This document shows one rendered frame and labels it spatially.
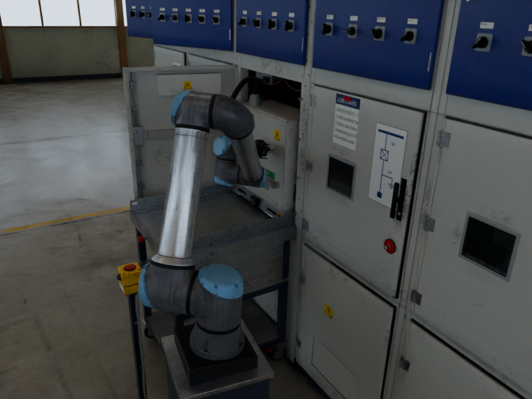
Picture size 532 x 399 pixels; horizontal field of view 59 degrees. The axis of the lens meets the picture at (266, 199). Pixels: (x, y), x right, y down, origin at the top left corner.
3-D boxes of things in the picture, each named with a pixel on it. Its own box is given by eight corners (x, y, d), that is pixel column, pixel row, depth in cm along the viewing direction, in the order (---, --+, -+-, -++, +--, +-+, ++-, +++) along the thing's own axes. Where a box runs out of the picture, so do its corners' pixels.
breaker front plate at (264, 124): (280, 214, 239) (284, 122, 221) (235, 184, 277) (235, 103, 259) (283, 214, 240) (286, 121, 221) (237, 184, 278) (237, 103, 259)
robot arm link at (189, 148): (182, 320, 151) (215, 89, 150) (131, 310, 153) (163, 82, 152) (196, 309, 166) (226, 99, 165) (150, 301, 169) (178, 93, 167)
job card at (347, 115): (355, 151, 187) (360, 98, 179) (331, 142, 198) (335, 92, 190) (356, 151, 187) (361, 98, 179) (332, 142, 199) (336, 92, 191)
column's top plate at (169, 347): (274, 378, 159) (274, 373, 158) (180, 404, 147) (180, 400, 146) (241, 322, 186) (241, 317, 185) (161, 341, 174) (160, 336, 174)
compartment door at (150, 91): (133, 197, 273) (121, 66, 245) (236, 185, 296) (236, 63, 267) (134, 202, 267) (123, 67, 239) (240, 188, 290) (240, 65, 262)
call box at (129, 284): (124, 296, 188) (122, 275, 184) (119, 286, 194) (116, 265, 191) (144, 290, 192) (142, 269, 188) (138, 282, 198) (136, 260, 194)
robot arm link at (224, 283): (235, 335, 152) (238, 287, 146) (184, 325, 154) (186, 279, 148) (245, 309, 166) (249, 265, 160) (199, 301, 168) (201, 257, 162)
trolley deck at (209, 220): (170, 271, 208) (169, 260, 206) (130, 219, 257) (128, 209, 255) (296, 238, 241) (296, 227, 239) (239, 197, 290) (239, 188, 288)
